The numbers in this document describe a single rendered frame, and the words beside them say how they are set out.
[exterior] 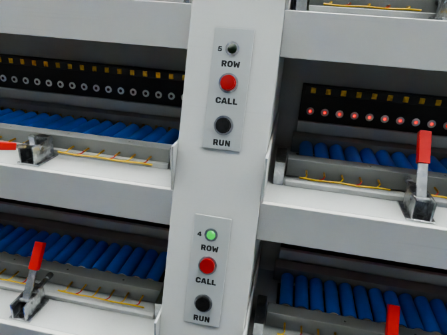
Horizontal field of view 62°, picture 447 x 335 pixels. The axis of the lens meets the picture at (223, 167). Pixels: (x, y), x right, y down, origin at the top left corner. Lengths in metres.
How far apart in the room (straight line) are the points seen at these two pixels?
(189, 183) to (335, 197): 0.16
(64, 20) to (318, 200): 0.34
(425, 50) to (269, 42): 0.15
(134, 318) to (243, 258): 0.18
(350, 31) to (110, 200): 0.31
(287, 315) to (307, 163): 0.19
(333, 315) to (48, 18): 0.49
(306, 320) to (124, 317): 0.23
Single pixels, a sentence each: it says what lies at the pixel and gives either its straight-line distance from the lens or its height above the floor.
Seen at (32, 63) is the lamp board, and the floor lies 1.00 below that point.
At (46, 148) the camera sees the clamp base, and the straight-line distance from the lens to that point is 0.50.
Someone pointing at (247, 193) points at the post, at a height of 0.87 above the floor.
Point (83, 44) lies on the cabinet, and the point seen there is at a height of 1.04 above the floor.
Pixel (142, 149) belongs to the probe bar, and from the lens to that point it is 0.47.
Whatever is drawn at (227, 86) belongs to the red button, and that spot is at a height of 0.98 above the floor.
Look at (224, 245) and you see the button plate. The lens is 0.41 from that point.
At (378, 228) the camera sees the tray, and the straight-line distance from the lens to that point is 0.41.
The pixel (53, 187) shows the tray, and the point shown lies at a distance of 0.48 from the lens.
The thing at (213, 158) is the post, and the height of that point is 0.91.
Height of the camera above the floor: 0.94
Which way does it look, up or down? 7 degrees down
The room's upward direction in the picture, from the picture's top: 7 degrees clockwise
